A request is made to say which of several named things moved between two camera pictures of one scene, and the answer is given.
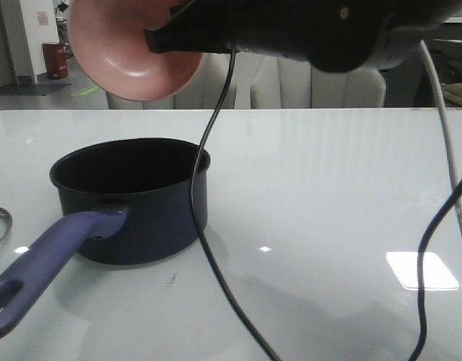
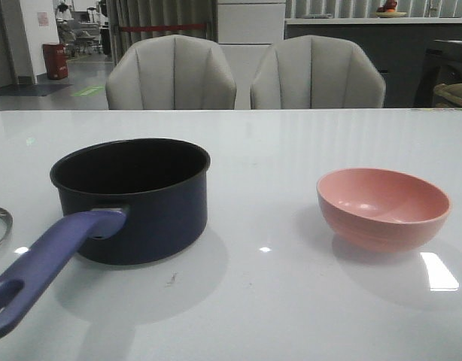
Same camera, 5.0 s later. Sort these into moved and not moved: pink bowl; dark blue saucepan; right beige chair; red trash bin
Moved: pink bowl
Not moved: right beige chair; red trash bin; dark blue saucepan
